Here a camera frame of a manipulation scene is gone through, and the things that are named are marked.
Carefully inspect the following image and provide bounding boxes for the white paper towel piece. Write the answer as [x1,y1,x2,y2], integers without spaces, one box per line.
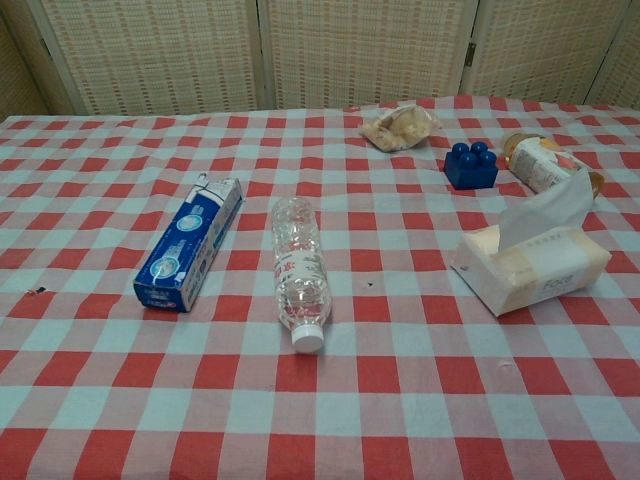
[499,169,595,251]

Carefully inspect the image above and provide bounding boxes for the red white checkered tablecloth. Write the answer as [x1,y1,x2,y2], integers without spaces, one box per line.
[0,94,640,480]

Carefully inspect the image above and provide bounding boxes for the tissue pack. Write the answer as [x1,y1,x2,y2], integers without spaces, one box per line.
[449,224,613,317]

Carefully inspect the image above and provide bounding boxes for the clear plastic water bottle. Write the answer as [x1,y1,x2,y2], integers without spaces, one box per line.
[271,196,334,355]

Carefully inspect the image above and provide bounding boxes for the blue toothpaste box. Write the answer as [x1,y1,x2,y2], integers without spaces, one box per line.
[132,173,247,314]

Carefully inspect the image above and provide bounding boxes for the clear bag of snacks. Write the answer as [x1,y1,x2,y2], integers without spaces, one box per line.
[360,102,441,153]

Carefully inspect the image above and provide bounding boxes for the blue toy building block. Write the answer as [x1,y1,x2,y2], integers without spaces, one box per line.
[444,141,500,191]

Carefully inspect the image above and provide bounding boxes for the woven folding screen panel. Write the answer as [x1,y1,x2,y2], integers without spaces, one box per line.
[257,0,479,110]
[0,0,76,124]
[24,0,269,117]
[584,0,640,107]
[462,0,626,105]

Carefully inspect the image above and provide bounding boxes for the amber tea bottle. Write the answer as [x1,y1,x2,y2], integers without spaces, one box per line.
[502,131,605,195]

